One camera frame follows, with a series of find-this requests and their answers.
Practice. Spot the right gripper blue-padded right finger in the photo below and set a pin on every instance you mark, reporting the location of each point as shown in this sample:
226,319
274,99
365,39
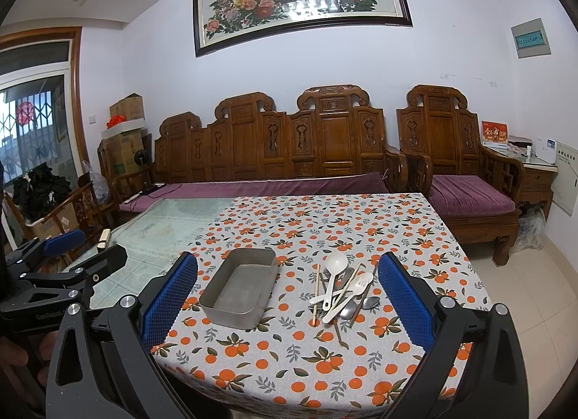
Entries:
411,298

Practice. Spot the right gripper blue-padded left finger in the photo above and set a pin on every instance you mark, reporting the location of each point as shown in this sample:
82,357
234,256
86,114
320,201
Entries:
162,299

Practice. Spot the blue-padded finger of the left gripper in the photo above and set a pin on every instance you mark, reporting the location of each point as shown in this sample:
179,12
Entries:
64,243

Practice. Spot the metal spoon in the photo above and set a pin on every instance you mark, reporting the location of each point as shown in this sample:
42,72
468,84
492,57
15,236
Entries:
371,302
351,310

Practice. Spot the white plastic fork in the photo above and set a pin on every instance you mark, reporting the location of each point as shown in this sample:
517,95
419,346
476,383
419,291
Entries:
356,288

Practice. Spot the light bamboo chopstick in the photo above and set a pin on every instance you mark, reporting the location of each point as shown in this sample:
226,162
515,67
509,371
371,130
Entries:
347,285
314,319

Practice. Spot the large white plastic spoon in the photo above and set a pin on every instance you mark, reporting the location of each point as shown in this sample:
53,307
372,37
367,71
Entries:
335,264

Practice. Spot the dark wooden chopstick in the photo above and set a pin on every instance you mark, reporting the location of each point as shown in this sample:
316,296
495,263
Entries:
335,324

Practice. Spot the small white plastic spoon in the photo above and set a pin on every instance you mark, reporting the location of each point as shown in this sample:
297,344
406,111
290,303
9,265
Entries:
321,298

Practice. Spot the person's left hand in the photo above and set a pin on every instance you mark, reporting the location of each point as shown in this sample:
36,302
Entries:
13,356

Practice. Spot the wooden chair at left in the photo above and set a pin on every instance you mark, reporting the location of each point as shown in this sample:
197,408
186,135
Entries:
79,211

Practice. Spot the small cream box on table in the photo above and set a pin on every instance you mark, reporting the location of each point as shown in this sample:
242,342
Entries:
103,240

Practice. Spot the clear plastic bag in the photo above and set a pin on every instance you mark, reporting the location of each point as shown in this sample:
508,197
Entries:
99,182

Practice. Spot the grey metal tray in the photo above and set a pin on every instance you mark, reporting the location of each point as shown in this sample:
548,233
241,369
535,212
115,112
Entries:
237,294

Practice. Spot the purple armchair cushion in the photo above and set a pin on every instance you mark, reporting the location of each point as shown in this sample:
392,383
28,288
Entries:
467,195

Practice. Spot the small black fan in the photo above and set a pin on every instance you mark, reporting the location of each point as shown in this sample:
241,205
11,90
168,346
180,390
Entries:
143,165

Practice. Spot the window with metal grille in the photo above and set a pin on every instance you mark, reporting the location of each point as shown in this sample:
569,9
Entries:
36,127

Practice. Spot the stacked cardboard boxes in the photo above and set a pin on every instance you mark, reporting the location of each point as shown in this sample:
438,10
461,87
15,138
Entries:
123,137

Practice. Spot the carved wooden armchair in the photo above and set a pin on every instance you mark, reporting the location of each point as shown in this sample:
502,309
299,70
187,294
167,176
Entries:
440,135

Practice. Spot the wooden side table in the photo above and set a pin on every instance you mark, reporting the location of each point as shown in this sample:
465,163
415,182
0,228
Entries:
536,187

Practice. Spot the red gift box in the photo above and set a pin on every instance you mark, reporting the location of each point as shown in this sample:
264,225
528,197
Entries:
494,133

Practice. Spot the carved wooden sofa bench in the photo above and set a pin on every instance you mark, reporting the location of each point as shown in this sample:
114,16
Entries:
335,132

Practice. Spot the white device on side table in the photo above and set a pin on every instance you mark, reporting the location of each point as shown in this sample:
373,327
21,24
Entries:
546,150

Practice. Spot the grey electrical panel box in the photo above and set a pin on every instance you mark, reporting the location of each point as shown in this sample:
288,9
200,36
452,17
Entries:
530,39

